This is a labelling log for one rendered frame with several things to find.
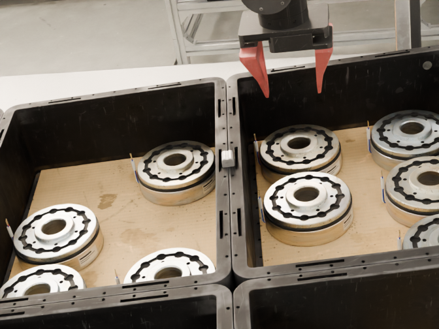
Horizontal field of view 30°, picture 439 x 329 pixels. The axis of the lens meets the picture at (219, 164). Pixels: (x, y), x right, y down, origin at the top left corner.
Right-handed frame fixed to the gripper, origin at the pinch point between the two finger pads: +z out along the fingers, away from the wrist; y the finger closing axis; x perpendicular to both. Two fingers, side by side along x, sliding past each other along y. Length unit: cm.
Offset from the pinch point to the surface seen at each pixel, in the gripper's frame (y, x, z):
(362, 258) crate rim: 7.3, -29.6, 1.6
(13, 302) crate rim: -25.5, -33.7, 1.3
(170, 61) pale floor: -66, 194, 96
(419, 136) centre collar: 14.8, -0.7, 8.2
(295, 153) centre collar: -0.5, -2.5, 8.1
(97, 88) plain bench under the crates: -43, 49, 25
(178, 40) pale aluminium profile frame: -57, 178, 80
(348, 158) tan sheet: 5.9, 0.9, 11.8
